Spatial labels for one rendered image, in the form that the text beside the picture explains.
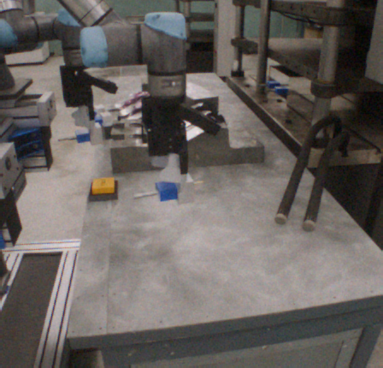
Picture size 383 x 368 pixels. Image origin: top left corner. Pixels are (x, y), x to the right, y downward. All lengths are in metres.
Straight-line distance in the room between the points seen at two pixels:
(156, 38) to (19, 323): 1.24
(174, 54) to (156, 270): 0.44
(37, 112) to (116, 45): 0.74
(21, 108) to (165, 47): 0.80
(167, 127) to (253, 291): 0.37
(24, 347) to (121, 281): 0.79
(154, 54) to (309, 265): 0.55
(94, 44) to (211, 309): 0.53
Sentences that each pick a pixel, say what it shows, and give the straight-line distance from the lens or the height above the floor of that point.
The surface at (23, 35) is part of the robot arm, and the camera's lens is 1.13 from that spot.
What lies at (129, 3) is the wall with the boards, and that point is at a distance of 8.35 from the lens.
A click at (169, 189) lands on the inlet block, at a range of 0.81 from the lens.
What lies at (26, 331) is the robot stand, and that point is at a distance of 1.58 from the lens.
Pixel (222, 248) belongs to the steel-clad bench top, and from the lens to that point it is 0.88.
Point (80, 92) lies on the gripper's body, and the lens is 1.11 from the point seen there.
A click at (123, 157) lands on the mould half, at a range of 1.19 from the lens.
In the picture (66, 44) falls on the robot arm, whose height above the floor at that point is 1.21.
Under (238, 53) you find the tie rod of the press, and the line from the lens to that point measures 2.49.
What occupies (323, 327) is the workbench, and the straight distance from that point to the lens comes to 0.88.
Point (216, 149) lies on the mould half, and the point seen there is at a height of 0.86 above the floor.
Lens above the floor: 1.35
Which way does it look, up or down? 28 degrees down
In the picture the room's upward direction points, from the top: straight up
